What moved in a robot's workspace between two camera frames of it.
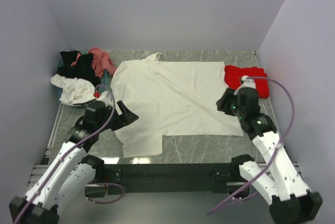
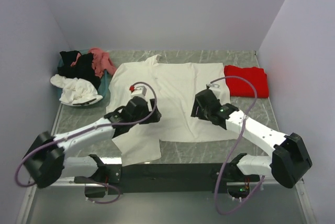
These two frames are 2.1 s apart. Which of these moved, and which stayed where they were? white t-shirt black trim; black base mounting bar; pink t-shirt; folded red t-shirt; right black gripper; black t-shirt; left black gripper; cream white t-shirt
Moved: cream white t-shirt; left black gripper; right black gripper
Stayed: pink t-shirt; folded red t-shirt; black base mounting bar; white t-shirt black trim; black t-shirt
